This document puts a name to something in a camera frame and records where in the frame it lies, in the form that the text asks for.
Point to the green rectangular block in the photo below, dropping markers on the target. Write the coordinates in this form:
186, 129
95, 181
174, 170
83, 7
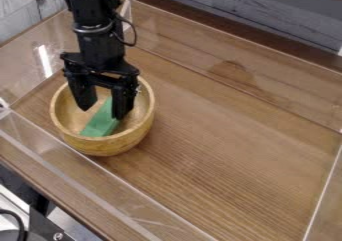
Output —
102, 124

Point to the black metal bracket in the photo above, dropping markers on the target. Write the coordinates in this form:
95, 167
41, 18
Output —
43, 229

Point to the brown wooden bowl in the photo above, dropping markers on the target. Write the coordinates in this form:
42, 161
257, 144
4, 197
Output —
71, 120

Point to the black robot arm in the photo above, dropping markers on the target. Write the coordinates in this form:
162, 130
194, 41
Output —
98, 26

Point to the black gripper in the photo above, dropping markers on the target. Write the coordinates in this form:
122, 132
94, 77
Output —
114, 74

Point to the clear acrylic tray walls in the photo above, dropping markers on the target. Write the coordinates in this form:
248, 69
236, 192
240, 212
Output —
241, 163

